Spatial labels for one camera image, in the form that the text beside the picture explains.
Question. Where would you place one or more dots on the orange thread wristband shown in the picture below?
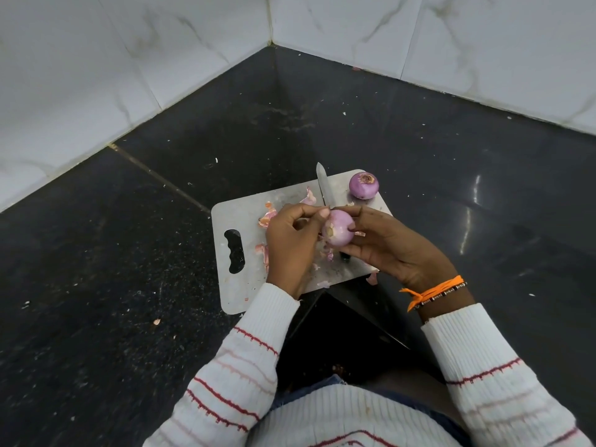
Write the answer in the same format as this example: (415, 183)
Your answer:
(433, 290)

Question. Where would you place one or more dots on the person's left forearm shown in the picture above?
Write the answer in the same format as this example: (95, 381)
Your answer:
(233, 377)

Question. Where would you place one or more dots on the blue denim trousers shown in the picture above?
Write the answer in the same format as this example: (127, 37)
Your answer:
(302, 393)

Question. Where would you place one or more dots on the white red striped sweater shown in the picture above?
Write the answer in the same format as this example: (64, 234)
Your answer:
(354, 414)

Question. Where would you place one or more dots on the onion peel piece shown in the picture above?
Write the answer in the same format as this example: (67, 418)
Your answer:
(328, 254)
(322, 284)
(308, 197)
(262, 252)
(267, 217)
(372, 278)

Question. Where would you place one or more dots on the person's right hand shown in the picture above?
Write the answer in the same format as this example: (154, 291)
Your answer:
(396, 249)

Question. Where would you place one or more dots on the person's right forearm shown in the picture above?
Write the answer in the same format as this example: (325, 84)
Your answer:
(503, 381)

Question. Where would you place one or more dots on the person's left hand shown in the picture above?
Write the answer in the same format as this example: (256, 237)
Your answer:
(291, 246)

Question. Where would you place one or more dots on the purple onion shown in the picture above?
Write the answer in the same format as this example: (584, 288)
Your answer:
(363, 186)
(342, 223)

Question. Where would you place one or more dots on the steel cutting board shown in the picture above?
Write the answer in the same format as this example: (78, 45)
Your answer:
(237, 214)

